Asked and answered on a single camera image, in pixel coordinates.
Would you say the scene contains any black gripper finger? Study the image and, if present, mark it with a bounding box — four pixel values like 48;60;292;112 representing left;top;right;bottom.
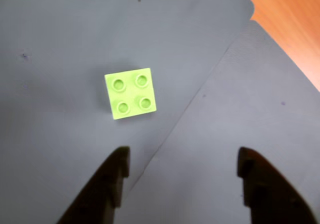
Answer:
56;146;131;224
236;146;319;224

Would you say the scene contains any green lego block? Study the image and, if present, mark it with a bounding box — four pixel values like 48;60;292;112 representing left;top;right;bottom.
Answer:
104;67;158;121

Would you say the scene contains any grey rubber mat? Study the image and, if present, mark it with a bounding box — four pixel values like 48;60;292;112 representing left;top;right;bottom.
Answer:
0;0;256;224
113;20;320;224

